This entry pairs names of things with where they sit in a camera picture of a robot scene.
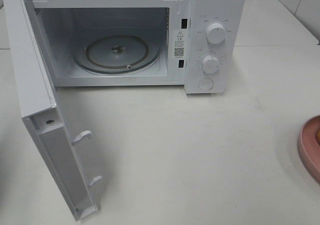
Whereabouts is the white microwave oven body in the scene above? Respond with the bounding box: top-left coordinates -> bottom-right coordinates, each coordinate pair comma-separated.
32,0 -> 245,94

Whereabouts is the round white door button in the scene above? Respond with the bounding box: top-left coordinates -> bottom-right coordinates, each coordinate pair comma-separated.
198,78 -> 214,91

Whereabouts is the burger with lettuce and tomato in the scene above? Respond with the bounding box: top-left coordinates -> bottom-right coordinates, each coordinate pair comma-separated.
316,129 -> 320,145

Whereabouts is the white warning label sticker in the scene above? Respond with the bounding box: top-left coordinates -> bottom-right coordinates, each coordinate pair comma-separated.
172,29 -> 187,59

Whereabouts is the pink round plate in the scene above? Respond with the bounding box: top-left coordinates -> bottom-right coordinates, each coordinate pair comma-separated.
298,115 -> 320,184

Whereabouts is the glass microwave turntable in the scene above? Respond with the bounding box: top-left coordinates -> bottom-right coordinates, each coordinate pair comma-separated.
72,26 -> 166,75

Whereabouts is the white microwave door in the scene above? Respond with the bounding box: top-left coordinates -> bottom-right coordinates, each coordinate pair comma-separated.
3,0 -> 100,221

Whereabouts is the white timer knob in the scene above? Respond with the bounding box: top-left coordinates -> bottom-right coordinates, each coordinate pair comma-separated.
201,55 -> 220,74

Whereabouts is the upper white power knob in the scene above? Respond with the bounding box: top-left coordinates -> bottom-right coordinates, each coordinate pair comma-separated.
204,21 -> 227,45

